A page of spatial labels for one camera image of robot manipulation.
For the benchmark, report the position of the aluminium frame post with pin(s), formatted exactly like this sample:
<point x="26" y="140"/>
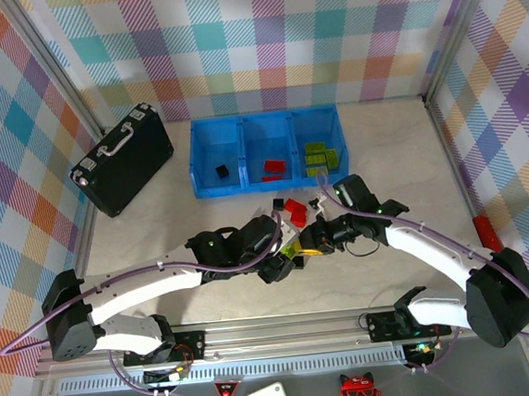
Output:
<point x="56" y="63"/>
<point x="457" y="28"/>

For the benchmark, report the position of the small controller board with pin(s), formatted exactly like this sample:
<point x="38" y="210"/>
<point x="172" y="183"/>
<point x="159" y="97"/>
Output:
<point x="421" y="350"/>
<point x="166" y="375"/>

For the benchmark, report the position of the red and black triangle badge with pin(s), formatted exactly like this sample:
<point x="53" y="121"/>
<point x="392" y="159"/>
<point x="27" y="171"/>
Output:
<point x="226" y="391"/>

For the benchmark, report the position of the black cat figure red glasses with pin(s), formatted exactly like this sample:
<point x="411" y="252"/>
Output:
<point x="360" y="388"/>

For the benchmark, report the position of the black lego brick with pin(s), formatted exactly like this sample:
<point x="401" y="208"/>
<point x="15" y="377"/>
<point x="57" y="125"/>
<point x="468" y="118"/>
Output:
<point x="300" y="262"/>
<point x="278" y="203"/>
<point x="221" y="170"/>

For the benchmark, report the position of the aluminium table side rail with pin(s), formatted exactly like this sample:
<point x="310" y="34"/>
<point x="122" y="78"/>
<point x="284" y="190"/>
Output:
<point x="458" y="167"/>
<point x="84" y="241"/>

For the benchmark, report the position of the red cylinder clamp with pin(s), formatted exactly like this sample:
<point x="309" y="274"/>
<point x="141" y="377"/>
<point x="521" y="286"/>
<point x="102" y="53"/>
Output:
<point x="486" y="233"/>

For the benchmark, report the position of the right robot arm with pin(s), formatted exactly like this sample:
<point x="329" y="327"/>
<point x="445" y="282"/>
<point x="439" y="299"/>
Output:
<point x="436" y="252"/>

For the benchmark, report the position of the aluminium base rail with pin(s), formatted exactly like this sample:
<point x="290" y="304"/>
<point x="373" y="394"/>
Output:
<point x="281" y="340"/>

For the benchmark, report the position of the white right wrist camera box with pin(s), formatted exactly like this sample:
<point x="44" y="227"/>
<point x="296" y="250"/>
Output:
<point x="319" y="204"/>

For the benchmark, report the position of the lime green lego brick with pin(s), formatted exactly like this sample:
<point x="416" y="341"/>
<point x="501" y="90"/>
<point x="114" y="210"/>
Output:
<point x="315" y="172"/>
<point x="332" y="157"/>
<point x="313" y="160"/>
<point x="316" y="148"/>
<point x="292" y="250"/>

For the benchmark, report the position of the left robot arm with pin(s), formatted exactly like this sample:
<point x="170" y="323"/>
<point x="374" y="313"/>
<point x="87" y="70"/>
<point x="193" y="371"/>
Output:
<point x="138" y="288"/>

